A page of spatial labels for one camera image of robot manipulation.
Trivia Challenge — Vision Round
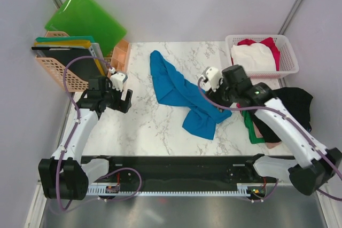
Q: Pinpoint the orange file rack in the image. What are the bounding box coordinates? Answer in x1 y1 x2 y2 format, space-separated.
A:
35 30 89 93

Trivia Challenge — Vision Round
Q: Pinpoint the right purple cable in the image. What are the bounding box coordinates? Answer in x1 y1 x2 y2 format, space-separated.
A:
197 76 342 203

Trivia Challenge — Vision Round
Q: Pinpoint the blue t-shirt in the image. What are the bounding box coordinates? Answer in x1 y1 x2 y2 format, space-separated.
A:
150 50 232 140

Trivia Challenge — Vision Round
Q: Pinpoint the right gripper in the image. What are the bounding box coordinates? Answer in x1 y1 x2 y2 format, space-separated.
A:
204 75 238 114

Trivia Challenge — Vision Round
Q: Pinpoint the red t-shirt in basket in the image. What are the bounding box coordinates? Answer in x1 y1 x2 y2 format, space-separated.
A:
237 37 281 71

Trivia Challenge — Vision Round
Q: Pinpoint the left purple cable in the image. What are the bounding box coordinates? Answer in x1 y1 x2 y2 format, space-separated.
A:
50 56 143 213

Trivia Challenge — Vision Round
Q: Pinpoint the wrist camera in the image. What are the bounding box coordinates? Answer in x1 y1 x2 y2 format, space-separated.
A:
202 67 223 92
110 72 128 92

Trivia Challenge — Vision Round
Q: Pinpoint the white cable duct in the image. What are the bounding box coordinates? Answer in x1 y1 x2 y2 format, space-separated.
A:
86 183 266 197

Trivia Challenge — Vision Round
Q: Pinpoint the red folded t-shirt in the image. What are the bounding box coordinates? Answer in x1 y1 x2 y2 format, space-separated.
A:
236 104 243 112

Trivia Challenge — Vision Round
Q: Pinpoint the black folder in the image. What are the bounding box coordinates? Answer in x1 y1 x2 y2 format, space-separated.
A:
32 46 105 82

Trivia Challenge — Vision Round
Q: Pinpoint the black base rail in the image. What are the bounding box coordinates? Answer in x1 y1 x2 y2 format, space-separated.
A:
80 154 294 193

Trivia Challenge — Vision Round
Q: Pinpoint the teal folder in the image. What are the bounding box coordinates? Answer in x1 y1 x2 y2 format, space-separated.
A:
35 36 96 43

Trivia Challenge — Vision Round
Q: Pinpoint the black folded t-shirt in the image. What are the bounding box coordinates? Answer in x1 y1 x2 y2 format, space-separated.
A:
251 87 313 144

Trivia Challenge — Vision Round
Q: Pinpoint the yellow folder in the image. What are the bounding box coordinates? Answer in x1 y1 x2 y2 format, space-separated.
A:
34 40 91 49

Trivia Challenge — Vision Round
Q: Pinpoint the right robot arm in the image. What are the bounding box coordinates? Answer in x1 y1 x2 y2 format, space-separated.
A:
197 65 341 195

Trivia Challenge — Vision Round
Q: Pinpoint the green plastic board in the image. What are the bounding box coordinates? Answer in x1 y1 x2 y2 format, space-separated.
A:
45 0 127 56

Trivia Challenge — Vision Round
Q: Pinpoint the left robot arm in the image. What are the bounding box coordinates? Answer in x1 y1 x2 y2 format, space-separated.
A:
38 72 133 200

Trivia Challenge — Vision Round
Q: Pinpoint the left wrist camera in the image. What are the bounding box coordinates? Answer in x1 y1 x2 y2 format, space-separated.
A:
110 72 128 92

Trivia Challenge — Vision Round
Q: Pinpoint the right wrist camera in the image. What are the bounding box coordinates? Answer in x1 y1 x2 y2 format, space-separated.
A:
202 67 223 92

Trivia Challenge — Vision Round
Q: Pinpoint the green folded t-shirt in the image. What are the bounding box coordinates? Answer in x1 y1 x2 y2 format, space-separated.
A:
241 111 265 144

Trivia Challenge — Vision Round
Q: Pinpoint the purple cable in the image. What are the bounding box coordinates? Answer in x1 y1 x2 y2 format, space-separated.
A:
50 56 143 213
197 76 342 203

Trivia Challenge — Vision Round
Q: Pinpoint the pink folded t-shirt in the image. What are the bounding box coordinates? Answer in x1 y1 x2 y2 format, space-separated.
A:
253 124 282 149

